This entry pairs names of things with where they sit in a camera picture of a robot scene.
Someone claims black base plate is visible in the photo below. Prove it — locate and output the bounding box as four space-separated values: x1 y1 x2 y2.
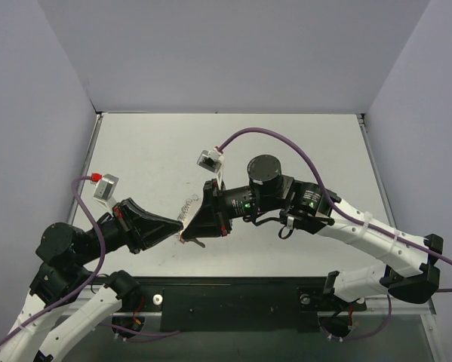
112 277 366 333

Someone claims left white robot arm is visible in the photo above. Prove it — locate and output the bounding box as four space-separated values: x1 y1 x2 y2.
0 198 183 361

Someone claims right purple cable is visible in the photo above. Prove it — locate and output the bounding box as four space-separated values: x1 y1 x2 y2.
216 127 452 342

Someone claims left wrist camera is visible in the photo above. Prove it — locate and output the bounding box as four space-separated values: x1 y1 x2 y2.
93 174 119 213

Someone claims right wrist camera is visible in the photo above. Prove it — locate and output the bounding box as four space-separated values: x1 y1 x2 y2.
197 147 225 189

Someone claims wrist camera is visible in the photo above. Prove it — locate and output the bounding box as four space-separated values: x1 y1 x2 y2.
197 147 225 189
93 174 119 213

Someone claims silver key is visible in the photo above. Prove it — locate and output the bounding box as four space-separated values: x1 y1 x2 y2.
189 238 206 248

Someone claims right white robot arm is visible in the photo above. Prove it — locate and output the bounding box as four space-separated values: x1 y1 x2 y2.
180 155 443 308

